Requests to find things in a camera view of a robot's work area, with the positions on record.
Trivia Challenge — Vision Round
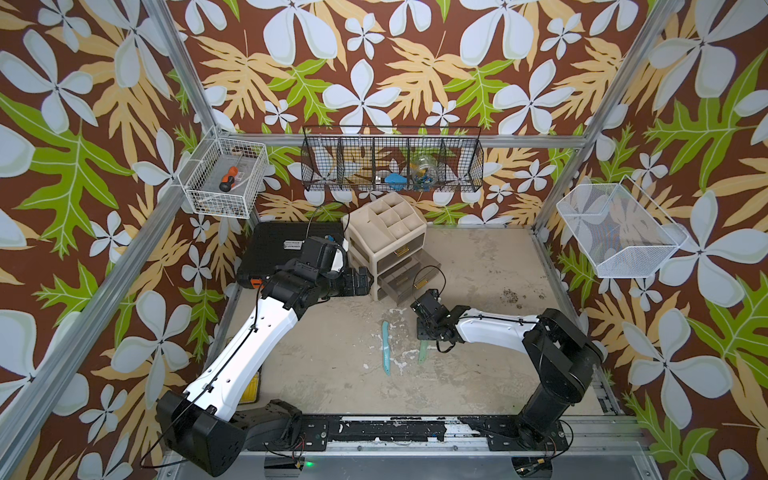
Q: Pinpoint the green fruit knife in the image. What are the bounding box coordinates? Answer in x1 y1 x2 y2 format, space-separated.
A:
418 340 429 364

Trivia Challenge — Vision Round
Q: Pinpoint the blue fruit knife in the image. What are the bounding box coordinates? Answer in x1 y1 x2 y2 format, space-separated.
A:
381 321 391 376

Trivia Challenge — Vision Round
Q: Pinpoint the beige plastic drawer organizer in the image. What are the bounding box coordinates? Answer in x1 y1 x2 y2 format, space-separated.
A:
342 192 440 305

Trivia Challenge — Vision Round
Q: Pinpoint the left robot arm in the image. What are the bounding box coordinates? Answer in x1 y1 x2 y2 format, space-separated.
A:
156 264 372 477

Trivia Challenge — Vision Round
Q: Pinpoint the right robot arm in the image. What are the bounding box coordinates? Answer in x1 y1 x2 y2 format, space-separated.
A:
410 298 605 450

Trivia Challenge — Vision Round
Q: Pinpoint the black plastic tool case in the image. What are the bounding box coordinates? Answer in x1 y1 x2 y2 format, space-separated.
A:
236 221 343 289

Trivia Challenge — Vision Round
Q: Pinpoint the blue item in basket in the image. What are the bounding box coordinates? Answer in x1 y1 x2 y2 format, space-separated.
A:
384 173 408 191

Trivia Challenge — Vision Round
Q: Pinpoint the yellow screwdriver bit set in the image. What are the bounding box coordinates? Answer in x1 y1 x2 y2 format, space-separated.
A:
240 371 261 404

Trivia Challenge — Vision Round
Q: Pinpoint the orange black screwdriver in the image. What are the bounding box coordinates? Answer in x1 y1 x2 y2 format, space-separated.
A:
219 167 239 193

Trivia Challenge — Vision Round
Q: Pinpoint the white mesh corner basket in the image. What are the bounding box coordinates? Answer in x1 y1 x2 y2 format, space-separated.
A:
556 176 688 279

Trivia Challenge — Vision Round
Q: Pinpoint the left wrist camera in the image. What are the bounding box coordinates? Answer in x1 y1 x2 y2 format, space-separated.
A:
299 237 348 274

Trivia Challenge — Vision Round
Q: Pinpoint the black wire wall basket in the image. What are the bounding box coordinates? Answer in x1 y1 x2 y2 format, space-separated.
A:
297 125 485 192

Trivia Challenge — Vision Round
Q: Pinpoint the black mounting rail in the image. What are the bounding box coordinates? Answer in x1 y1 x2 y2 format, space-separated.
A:
246 414 574 455

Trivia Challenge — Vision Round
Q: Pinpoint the white wire wall basket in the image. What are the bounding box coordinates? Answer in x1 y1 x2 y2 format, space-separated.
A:
180 128 269 219

